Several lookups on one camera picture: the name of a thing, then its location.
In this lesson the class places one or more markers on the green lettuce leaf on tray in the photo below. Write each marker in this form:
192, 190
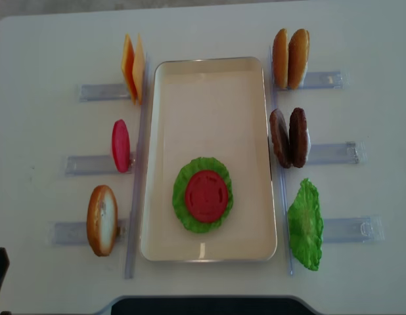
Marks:
180, 184

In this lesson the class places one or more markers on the upright bread slice left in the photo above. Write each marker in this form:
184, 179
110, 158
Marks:
102, 220

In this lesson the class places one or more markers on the clear plastic rack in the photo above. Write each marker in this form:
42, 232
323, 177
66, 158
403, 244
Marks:
365, 229
75, 233

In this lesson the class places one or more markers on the upright green lettuce leaf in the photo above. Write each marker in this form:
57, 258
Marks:
306, 226

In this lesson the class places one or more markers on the brown meat patty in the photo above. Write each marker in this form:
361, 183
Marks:
298, 137
280, 139

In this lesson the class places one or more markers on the upright red tomato slice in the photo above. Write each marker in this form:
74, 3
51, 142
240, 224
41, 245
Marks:
121, 146

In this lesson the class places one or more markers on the orange cheese slice left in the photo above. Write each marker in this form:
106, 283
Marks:
127, 67

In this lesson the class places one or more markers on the upright bun slice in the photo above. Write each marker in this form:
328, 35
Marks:
280, 59
298, 49

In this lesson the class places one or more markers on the red tomato slice on tray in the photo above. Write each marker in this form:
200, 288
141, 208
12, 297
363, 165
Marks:
206, 196

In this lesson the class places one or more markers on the yellow cheese slice right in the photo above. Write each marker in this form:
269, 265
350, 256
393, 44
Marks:
138, 71

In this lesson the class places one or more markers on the clear plastic rack right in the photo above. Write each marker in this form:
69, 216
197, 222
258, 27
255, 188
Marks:
365, 229

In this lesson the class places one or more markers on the cream rectangular metal tray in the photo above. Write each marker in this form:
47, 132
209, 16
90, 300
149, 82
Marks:
210, 109

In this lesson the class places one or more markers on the upright bun slice left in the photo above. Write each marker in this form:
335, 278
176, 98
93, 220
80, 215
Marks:
280, 59

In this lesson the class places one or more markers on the upright bun slice right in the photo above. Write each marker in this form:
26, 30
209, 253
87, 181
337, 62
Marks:
298, 49

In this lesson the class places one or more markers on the clear plastic rack left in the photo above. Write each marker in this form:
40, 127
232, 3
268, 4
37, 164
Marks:
75, 233

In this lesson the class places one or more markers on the black base at bottom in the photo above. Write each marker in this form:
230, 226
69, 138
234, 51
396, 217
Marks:
209, 305

